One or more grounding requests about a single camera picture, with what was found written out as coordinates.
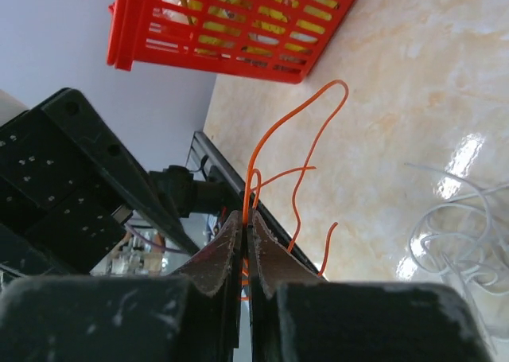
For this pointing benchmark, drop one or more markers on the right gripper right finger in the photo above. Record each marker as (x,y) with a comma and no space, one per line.
(298,316)

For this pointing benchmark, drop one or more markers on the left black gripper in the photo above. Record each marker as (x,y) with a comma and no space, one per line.
(68,186)

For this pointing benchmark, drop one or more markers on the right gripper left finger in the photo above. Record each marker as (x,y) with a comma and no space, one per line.
(191,314)

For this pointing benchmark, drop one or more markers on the red plastic shopping basket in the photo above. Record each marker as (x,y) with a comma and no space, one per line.
(276,40)

